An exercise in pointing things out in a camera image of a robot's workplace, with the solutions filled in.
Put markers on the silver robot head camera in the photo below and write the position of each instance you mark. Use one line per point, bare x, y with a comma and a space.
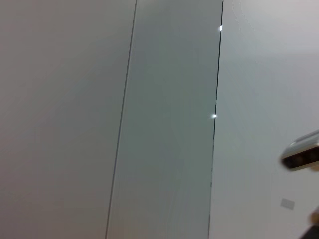
301, 154

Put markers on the small grey wall plate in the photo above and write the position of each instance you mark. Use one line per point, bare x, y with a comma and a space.
287, 203

